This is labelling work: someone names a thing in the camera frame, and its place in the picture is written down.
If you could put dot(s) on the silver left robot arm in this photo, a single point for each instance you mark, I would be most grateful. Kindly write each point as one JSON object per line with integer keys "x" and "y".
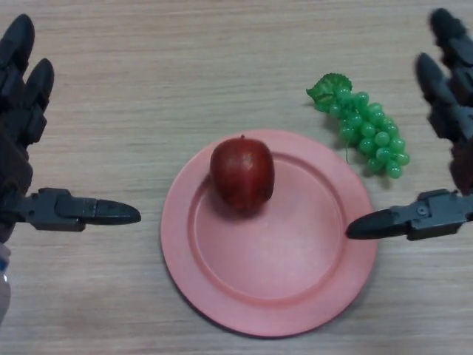
{"x": 3, "y": 281}

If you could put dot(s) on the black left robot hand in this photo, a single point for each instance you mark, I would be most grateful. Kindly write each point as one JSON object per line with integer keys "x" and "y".
{"x": 18, "y": 122}

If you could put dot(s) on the red apple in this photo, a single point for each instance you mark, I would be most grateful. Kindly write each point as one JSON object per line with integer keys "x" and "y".
{"x": 242, "y": 174}

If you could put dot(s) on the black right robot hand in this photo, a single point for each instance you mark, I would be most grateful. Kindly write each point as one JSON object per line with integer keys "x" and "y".
{"x": 439, "y": 214}

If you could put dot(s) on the pink round plate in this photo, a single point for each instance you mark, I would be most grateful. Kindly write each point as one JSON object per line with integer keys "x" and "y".
{"x": 273, "y": 266}

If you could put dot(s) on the green grape bunch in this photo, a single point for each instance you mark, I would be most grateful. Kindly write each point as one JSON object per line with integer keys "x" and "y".
{"x": 371, "y": 129}

